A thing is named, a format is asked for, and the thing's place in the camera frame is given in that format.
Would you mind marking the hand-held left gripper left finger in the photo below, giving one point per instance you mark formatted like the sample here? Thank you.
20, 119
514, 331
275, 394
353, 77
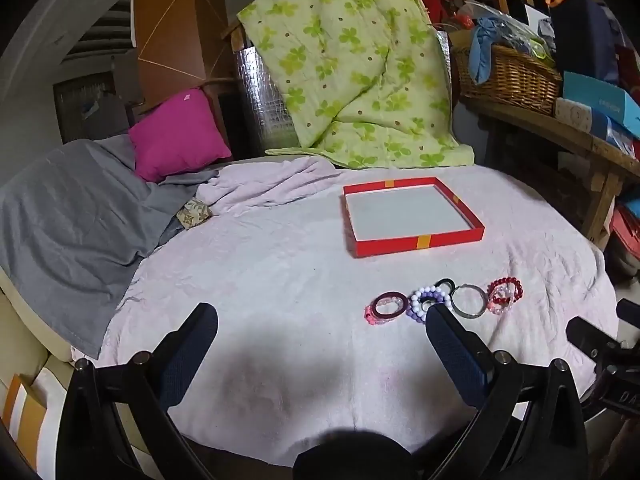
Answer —
192, 345

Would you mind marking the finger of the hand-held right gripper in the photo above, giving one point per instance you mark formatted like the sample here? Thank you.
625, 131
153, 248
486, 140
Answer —
590, 336
629, 310

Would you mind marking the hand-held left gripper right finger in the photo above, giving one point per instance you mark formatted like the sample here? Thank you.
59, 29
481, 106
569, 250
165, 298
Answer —
452, 345

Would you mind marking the silver bangle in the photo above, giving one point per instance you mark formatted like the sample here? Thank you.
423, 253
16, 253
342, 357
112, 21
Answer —
455, 305

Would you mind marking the red shallow box tray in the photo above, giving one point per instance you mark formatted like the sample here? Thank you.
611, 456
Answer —
400, 215

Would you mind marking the red bag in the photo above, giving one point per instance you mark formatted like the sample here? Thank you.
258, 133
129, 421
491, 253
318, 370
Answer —
627, 230

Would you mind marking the pale pink blanket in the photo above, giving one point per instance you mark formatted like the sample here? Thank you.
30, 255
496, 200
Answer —
275, 270

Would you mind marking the small patterned cloth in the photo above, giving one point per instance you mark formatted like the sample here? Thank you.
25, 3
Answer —
192, 214

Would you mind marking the beige mattress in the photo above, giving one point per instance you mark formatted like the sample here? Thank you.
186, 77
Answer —
22, 345

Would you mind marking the grey sheet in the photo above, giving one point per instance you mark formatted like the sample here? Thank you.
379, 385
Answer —
75, 220

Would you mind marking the orange striped bag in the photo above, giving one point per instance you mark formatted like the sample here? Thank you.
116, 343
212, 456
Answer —
27, 410

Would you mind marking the wooden bench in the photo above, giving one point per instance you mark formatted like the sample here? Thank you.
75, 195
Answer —
550, 135

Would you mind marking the white patterned box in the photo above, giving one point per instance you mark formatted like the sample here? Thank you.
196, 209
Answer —
574, 114

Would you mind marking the magenta pillow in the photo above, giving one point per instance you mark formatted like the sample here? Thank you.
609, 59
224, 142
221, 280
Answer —
175, 135

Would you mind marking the blue cardboard box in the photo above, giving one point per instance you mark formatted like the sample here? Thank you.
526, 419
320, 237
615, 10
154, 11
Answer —
600, 97

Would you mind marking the wicker basket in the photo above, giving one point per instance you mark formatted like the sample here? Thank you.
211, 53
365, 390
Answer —
510, 82

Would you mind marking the dark wooden cabinet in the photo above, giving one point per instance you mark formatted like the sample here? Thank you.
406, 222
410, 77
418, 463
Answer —
85, 105

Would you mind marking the navy bag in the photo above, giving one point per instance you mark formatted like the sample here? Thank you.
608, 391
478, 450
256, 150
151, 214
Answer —
580, 35

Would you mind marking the blue cloth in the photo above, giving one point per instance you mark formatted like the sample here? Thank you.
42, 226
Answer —
482, 50

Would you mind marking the green floral quilt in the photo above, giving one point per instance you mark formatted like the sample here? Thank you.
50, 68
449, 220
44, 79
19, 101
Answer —
340, 60

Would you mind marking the brown cabinet with orange lines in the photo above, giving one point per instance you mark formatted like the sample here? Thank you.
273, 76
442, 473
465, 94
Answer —
170, 30

